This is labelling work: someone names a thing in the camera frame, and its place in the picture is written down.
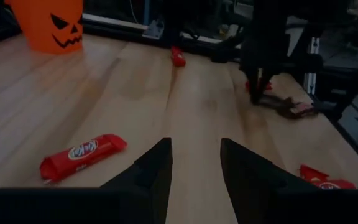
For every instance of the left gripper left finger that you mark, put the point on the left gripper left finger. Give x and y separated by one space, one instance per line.
157 174

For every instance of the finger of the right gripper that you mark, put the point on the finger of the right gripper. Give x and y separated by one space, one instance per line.
255 87
267 76

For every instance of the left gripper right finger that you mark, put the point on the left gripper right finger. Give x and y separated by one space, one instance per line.
244 177

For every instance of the red KitKat candy bar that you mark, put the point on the red KitKat candy bar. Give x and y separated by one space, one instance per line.
82 155
178 57
268 87
328 185

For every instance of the brown PayDay candy bar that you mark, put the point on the brown PayDay candy bar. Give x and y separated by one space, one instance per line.
301 109

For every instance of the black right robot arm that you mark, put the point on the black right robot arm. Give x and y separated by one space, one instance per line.
179 25

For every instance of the orange halloween bucket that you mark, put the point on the orange halloween bucket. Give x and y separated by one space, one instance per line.
36 28

